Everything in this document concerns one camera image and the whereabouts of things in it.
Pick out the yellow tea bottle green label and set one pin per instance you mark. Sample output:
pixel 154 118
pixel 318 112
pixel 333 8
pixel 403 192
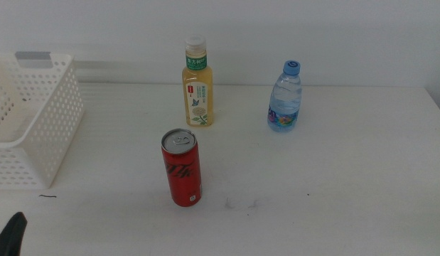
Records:
pixel 198 99

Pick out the white perforated plastic basket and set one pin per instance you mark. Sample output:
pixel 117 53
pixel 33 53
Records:
pixel 59 117

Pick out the red soda can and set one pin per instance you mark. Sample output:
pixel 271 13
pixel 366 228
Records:
pixel 182 177

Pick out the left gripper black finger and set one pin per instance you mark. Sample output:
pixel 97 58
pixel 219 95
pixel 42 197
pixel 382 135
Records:
pixel 11 236

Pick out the clear water bottle blue cap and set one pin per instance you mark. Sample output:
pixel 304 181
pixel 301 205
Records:
pixel 285 103

